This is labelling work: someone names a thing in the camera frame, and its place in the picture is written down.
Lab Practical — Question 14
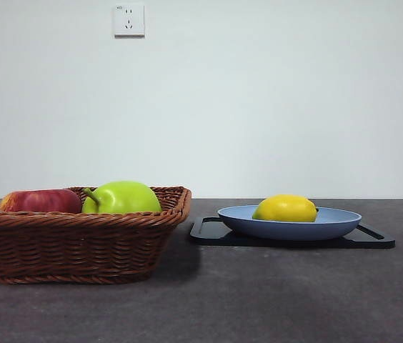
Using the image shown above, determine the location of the yellow lemon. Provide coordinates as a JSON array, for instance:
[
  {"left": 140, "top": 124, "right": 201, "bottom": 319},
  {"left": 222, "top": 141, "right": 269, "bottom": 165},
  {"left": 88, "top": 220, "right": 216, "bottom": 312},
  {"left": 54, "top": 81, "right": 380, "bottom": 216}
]
[{"left": 252, "top": 194, "right": 319, "bottom": 223}]

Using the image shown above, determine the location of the light blue round plate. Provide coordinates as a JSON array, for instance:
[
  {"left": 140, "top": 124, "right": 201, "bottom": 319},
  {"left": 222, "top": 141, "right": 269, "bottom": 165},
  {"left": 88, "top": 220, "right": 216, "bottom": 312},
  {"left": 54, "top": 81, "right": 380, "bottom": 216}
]
[{"left": 217, "top": 204, "right": 362, "bottom": 242}]

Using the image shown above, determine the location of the brown wicker basket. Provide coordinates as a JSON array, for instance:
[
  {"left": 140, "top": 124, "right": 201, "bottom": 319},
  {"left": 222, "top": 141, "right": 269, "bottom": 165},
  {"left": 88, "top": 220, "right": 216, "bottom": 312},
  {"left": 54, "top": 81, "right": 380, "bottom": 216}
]
[{"left": 0, "top": 185, "right": 192, "bottom": 286}]

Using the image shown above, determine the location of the green apple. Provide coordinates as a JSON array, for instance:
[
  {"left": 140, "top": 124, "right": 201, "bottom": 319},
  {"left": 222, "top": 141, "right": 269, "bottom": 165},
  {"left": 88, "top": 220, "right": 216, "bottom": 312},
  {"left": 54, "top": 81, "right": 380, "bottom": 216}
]
[{"left": 81, "top": 180, "right": 162, "bottom": 215}]

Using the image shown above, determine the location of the dark green rectangular tray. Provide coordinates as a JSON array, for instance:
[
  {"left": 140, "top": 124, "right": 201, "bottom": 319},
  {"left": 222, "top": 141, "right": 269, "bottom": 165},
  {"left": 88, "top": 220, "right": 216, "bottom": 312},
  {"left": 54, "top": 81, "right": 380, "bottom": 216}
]
[{"left": 189, "top": 216, "right": 397, "bottom": 250}]

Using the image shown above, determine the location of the red apple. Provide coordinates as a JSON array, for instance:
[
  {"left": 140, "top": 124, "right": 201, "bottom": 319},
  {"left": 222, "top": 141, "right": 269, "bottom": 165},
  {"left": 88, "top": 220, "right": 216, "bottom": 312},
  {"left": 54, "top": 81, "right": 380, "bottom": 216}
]
[{"left": 0, "top": 189, "right": 83, "bottom": 214}]

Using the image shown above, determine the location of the white wall socket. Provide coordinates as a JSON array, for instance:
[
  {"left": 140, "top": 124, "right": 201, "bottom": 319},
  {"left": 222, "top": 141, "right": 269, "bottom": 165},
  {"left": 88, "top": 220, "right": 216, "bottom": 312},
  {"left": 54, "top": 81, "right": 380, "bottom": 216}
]
[{"left": 114, "top": 4, "right": 146, "bottom": 39}]

